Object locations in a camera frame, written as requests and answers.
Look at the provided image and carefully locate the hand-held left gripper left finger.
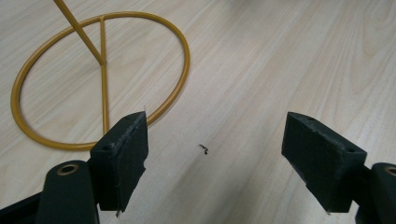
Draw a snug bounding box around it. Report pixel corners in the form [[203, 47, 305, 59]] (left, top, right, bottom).
[[89, 111, 149, 217]]

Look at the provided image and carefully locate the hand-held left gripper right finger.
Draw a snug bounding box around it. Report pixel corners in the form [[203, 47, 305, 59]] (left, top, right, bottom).
[[281, 111, 368, 214]]

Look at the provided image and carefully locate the yellow metal wire stand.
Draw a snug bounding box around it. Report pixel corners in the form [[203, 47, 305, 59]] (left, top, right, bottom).
[[10, 0, 191, 152]]

